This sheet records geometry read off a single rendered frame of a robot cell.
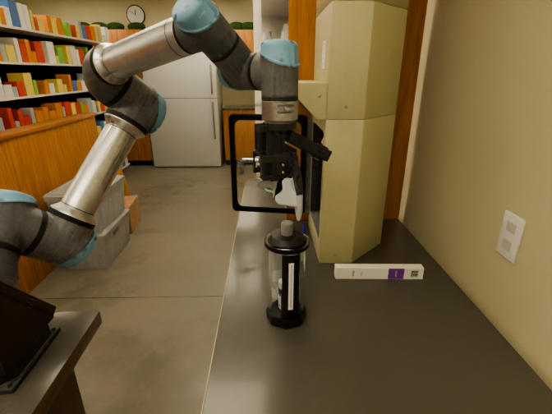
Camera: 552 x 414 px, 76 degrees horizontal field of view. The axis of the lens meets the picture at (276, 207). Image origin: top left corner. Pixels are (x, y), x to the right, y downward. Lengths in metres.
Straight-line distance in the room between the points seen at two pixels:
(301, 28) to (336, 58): 0.39
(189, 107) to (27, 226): 5.21
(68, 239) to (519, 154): 1.11
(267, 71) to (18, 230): 0.65
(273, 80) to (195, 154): 5.49
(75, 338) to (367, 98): 0.98
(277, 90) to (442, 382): 0.68
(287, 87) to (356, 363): 0.60
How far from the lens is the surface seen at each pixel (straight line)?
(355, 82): 1.06
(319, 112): 1.05
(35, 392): 0.93
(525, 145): 1.02
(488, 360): 0.98
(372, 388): 0.83
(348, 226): 1.16
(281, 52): 0.72
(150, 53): 0.83
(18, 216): 0.98
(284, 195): 0.73
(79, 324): 1.07
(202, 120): 6.05
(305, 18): 1.42
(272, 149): 0.74
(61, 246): 1.02
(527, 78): 1.04
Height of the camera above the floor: 1.54
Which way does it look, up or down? 21 degrees down
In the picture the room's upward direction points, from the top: straight up
